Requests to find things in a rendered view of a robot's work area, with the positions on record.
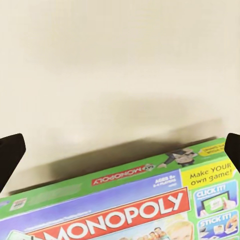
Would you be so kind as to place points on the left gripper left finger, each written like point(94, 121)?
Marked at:
point(12, 149)

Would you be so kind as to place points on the board game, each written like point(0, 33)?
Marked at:
point(187, 194)

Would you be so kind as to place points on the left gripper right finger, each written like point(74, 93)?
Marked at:
point(232, 149)

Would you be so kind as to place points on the bed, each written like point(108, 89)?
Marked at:
point(97, 84)

